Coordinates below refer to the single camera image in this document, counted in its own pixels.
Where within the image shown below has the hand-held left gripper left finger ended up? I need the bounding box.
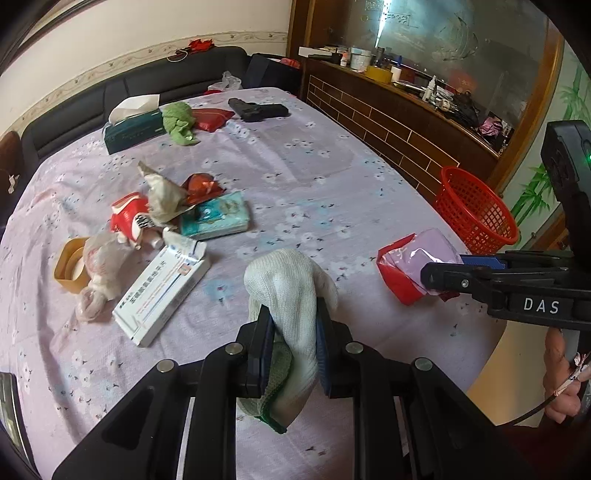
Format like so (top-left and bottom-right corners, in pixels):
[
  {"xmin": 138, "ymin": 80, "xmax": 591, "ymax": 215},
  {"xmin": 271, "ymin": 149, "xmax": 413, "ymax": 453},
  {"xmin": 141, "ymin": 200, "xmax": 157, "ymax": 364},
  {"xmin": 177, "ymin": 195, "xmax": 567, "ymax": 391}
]
[{"xmin": 51, "ymin": 305, "xmax": 278, "ymax": 480}]

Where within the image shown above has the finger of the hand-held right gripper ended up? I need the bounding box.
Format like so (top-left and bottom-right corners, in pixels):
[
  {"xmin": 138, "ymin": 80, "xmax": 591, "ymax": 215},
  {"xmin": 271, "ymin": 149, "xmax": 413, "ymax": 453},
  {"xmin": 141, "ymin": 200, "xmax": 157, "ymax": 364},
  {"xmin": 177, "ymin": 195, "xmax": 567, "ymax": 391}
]
[
  {"xmin": 420, "ymin": 261, "xmax": 494, "ymax": 297},
  {"xmin": 458, "ymin": 253, "xmax": 506, "ymax": 271}
]

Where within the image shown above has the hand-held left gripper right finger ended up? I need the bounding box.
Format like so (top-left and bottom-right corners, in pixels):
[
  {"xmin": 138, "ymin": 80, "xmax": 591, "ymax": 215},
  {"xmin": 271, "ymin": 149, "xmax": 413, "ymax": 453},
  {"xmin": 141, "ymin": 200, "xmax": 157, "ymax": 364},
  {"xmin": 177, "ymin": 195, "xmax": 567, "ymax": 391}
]
[{"xmin": 315, "ymin": 298, "xmax": 536, "ymax": 480}]

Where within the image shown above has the red and pink packet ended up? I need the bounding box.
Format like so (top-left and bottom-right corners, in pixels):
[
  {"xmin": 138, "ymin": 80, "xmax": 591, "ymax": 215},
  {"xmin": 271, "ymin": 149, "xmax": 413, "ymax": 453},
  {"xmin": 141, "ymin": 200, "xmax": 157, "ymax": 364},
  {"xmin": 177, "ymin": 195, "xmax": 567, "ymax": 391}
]
[{"xmin": 376, "ymin": 227, "xmax": 462, "ymax": 306}]

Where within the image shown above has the red plastic basket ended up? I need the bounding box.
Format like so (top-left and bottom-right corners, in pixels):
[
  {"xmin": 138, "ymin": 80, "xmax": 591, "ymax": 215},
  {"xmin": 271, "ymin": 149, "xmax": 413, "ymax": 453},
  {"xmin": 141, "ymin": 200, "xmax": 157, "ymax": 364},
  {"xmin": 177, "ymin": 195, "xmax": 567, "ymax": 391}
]
[{"xmin": 436, "ymin": 166, "xmax": 520, "ymax": 257}]

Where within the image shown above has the white knitted glove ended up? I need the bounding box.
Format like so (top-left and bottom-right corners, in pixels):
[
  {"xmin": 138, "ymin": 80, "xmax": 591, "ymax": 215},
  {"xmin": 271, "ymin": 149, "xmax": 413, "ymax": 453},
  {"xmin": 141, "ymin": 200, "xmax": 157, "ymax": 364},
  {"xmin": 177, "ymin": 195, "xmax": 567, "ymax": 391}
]
[{"xmin": 235, "ymin": 248, "xmax": 340, "ymax": 435}]

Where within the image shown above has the shiny red wrapper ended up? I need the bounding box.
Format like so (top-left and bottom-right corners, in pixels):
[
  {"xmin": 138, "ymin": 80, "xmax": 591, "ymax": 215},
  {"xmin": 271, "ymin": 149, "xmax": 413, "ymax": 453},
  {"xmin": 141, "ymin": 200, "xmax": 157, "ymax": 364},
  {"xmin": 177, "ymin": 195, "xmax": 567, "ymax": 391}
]
[{"xmin": 181, "ymin": 173, "xmax": 225, "ymax": 206}]

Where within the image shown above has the yellow plastic bowl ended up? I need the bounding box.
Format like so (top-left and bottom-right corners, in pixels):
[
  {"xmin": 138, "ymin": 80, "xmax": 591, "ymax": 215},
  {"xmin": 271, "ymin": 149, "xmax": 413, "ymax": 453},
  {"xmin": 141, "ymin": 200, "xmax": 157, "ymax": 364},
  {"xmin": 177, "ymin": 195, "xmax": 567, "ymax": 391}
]
[{"xmin": 53, "ymin": 237, "xmax": 93, "ymax": 294}]

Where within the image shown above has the person's right hand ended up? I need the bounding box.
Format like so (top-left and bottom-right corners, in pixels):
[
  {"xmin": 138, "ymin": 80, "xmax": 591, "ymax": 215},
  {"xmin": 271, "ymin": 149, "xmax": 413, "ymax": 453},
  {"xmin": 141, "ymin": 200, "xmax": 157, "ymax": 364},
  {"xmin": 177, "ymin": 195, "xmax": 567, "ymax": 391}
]
[{"xmin": 544, "ymin": 330, "xmax": 591, "ymax": 423}]

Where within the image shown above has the white medicine box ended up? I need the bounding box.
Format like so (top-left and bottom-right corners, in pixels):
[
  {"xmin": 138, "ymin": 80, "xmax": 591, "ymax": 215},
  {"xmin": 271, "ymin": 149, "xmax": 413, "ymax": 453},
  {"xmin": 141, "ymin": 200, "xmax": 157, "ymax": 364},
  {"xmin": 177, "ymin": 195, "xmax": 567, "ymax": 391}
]
[{"xmin": 112, "ymin": 244, "xmax": 212, "ymax": 348}]

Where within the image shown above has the teal tissue pack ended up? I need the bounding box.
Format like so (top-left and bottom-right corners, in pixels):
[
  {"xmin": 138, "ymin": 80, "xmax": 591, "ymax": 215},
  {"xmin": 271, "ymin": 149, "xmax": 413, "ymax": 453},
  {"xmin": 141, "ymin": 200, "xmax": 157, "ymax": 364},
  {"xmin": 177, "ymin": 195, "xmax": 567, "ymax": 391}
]
[{"xmin": 179, "ymin": 191, "xmax": 252, "ymax": 241}]

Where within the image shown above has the pink cloth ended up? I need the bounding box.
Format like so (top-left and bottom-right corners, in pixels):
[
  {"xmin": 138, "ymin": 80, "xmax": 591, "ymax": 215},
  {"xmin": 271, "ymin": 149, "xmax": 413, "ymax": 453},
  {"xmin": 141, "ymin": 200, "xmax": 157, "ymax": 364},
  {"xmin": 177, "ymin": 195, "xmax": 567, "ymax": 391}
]
[{"xmin": 480, "ymin": 115, "xmax": 513, "ymax": 139}]

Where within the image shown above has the purple floral tablecloth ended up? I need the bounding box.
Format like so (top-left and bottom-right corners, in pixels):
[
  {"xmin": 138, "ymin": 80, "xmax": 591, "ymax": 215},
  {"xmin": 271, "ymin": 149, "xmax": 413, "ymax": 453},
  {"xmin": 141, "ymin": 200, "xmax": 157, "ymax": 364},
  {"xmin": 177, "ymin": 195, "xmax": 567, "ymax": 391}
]
[{"xmin": 0, "ymin": 87, "xmax": 509, "ymax": 480}]

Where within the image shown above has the wooden cabinet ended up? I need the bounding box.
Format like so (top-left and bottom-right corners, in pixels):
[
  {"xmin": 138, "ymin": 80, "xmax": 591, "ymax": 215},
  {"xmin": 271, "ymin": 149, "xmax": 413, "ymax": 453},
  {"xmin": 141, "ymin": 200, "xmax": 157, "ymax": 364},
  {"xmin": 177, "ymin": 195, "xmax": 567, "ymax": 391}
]
[{"xmin": 286, "ymin": 0, "xmax": 566, "ymax": 199}]

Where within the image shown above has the crumpled beige paper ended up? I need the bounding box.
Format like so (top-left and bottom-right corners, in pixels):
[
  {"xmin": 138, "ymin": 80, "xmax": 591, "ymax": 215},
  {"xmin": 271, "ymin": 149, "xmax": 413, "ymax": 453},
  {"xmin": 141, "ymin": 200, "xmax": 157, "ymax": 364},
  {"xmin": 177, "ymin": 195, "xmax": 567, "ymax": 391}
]
[{"xmin": 139, "ymin": 161, "xmax": 197, "ymax": 227}]

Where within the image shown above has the crumpled clear plastic bag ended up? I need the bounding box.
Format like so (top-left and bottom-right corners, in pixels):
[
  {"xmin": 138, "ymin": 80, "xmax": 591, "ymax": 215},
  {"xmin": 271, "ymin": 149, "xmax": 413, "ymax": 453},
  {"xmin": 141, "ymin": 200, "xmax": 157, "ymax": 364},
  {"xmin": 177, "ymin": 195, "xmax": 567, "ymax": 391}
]
[{"xmin": 75, "ymin": 231, "xmax": 139, "ymax": 324}]

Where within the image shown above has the crumpled red white carton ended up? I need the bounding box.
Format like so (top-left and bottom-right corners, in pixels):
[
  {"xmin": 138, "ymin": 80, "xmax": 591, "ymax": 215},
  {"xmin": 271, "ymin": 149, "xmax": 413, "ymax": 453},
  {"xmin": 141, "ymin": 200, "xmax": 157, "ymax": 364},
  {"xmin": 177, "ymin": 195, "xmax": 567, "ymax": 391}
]
[{"xmin": 109, "ymin": 191, "xmax": 160, "ymax": 250}]

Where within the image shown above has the cabinet mirror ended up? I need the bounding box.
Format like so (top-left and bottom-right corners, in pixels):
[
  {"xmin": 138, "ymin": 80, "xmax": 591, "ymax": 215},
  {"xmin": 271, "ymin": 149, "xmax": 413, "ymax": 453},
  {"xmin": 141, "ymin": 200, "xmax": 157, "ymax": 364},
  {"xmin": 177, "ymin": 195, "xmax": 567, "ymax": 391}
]
[{"xmin": 344, "ymin": 0, "xmax": 550, "ymax": 125}]

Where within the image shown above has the red pouch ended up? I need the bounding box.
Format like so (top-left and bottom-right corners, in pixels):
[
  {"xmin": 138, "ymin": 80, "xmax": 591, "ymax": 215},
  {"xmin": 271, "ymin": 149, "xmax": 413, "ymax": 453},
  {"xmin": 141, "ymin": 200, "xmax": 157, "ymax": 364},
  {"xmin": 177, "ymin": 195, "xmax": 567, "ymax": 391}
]
[{"xmin": 191, "ymin": 107, "xmax": 234, "ymax": 132}]

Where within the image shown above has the black toy pistol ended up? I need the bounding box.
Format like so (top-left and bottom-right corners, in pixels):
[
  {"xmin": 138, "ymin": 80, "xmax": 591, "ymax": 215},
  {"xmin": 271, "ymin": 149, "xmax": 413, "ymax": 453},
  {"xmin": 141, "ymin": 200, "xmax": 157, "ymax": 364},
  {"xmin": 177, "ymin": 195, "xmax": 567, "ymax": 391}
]
[{"xmin": 228, "ymin": 97, "xmax": 289, "ymax": 123}]

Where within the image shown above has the green cloth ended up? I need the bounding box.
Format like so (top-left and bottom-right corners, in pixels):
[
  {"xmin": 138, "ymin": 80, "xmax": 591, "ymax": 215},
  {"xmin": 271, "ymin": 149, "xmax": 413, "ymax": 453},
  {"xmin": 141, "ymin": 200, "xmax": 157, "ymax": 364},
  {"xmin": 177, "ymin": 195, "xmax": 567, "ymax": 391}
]
[{"xmin": 161, "ymin": 102, "xmax": 200, "ymax": 146}]

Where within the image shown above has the white jar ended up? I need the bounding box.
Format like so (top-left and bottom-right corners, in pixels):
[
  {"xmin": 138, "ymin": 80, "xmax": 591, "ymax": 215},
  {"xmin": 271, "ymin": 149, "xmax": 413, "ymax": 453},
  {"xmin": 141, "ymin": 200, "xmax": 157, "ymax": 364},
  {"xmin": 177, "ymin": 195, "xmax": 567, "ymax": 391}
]
[{"xmin": 349, "ymin": 46, "xmax": 375, "ymax": 70}]

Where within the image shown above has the dark green tissue box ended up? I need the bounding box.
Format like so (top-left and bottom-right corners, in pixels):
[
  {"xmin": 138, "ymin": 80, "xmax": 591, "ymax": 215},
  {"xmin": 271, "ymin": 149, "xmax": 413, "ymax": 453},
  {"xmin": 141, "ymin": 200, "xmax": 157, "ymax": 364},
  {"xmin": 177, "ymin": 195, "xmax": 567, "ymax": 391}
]
[{"xmin": 102, "ymin": 93, "xmax": 164, "ymax": 155}]

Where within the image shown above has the white plastic bag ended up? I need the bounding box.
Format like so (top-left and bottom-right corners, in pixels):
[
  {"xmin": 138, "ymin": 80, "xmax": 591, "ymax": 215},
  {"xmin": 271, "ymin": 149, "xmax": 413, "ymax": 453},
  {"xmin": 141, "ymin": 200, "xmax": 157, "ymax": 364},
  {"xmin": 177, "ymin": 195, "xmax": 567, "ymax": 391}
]
[{"xmin": 208, "ymin": 71, "xmax": 243, "ymax": 92}]

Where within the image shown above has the black box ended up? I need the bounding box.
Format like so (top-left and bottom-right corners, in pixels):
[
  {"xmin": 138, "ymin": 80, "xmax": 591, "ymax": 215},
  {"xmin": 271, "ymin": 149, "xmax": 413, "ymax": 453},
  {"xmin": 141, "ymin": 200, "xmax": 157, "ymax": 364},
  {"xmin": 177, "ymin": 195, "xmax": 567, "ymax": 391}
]
[{"xmin": 242, "ymin": 53, "xmax": 303, "ymax": 95}]

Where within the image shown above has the black sofa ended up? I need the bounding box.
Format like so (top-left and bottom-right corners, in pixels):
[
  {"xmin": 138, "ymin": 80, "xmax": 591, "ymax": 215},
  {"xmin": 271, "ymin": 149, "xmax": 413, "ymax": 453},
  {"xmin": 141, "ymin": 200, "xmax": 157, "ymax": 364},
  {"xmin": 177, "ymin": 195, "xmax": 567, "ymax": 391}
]
[{"xmin": 21, "ymin": 45, "xmax": 296, "ymax": 162}]

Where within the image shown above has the brown armchair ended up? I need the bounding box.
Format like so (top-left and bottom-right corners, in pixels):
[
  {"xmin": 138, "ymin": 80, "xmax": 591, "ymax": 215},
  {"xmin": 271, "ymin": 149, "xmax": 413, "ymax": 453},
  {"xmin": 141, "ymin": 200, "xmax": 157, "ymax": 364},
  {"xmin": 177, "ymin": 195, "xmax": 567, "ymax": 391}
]
[{"xmin": 0, "ymin": 130, "xmax": 26, "ymax": 222}]

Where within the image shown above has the green bamboo wall decal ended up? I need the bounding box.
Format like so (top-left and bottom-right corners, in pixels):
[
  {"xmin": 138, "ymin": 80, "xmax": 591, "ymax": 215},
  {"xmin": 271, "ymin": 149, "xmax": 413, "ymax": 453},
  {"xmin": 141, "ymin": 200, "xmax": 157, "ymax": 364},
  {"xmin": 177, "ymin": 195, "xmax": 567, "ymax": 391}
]
[{"xmin": 503, "ymin": 41, "xmax": 591, "ymax": 227}]

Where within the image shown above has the black cable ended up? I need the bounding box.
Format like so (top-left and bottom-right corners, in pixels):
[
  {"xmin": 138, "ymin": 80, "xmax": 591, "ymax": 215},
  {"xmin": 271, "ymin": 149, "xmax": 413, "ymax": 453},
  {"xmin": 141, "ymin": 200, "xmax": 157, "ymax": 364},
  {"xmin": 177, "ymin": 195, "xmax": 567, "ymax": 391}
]
[{"xmin": 503, "ymin": 353, "xmax": 591, "ymax": 428}]

